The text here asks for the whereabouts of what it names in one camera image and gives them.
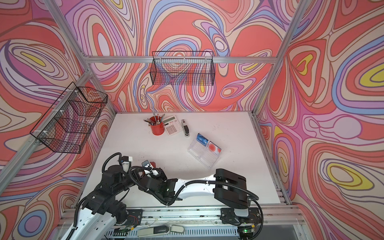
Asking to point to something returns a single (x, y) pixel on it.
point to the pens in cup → (154, 121)
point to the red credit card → (214, 148)
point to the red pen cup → (157, 127)
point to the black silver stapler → (186, 128)
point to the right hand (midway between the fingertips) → (153, 173)
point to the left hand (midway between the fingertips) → (150, 170)
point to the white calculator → (172, 125)
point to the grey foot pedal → (159, 230)
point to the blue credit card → (202, 139)
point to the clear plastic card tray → (208, 152)
